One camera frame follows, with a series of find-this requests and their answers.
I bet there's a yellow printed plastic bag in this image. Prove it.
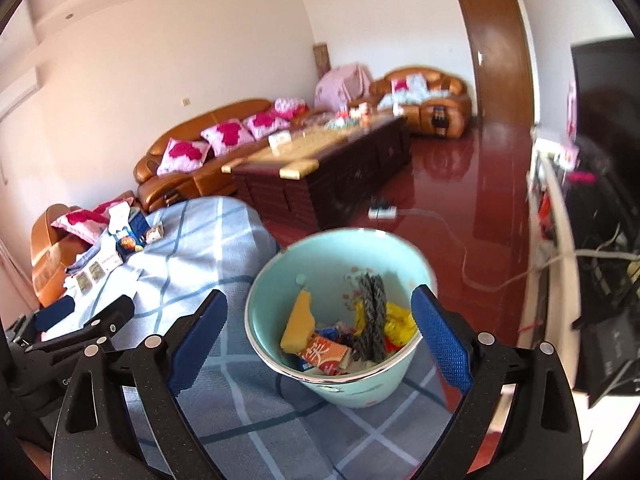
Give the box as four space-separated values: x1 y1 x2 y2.
354 300 418 354

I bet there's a black knitted cord bundle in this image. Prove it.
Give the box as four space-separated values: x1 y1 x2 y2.
349 272 390 364

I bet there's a yellow sponge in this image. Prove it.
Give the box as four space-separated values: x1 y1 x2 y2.
280 289 316 354

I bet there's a red cigarette carton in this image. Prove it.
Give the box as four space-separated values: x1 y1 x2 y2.
299 334 352 376

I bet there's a mint green trash bin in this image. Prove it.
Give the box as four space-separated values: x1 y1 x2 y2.
244 228 437 408

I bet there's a blue plaid tablecloth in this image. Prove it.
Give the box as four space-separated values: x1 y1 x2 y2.
49 197 450 479

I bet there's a blue snack box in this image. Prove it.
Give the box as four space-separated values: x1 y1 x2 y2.
107 202 150 257

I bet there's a brown leather armchair near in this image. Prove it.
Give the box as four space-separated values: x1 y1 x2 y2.
30 191 137 308

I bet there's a brown leather armchair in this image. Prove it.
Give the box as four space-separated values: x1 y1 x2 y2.
369 66 472 139
30 191 137 308

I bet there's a white power strip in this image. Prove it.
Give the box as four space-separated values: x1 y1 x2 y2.
368 206 398 221

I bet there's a pink flower pillow on armchair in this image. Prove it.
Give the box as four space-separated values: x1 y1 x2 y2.
51 197 134 245

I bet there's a long brown leather sofa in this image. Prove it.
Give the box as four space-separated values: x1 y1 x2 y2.
134 98 310 212

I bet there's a pink flower pillow left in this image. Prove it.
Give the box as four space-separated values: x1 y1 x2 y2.
156 138 209 176

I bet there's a pink flower pillow middle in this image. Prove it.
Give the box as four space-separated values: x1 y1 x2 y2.
201 118 255 158

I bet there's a dark wood coffee table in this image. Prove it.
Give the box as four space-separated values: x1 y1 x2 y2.
222 115 411 231

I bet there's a white tissue box on table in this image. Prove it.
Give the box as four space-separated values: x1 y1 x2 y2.
268 130 292 156

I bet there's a pink flower pillow right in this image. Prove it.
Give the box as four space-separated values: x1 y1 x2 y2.
243 112 290 141

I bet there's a black television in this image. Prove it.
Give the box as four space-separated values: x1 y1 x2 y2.
565 37 639 405

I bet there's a brown leather armchair far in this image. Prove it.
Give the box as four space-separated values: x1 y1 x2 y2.
369 66 472 139

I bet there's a pink cloth covered object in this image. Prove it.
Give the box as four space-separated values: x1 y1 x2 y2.
314 63 372 112

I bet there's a white air conditioner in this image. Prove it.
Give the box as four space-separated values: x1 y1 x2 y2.
0 67 41 120

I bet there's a white power cable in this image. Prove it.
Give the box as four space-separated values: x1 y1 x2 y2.
396 208 551 294

